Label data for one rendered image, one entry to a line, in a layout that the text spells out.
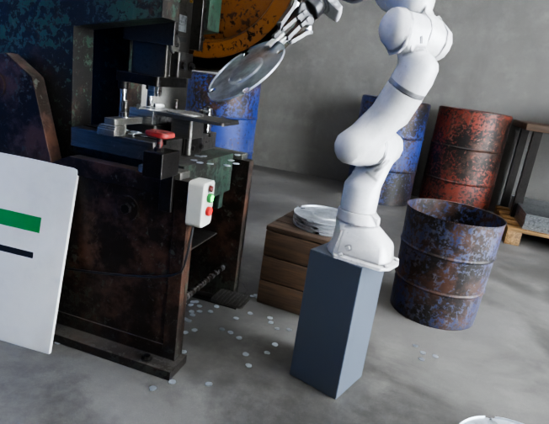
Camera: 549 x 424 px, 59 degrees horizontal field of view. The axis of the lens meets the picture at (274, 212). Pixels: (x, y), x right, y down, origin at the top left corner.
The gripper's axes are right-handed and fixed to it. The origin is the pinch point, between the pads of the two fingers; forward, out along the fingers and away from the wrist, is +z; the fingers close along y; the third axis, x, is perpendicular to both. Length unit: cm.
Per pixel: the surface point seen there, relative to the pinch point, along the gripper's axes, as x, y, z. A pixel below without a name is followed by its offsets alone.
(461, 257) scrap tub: 33, -108, -7
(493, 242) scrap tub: 38, -112, -21
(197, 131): -10.1, -8.5, 36.8
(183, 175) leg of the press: 12, -6, 53
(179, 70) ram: -12.9, 9.8, 28.1
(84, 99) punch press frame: -29, 18, 55
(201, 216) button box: 20, -15, 58
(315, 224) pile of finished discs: -3, -69, 24
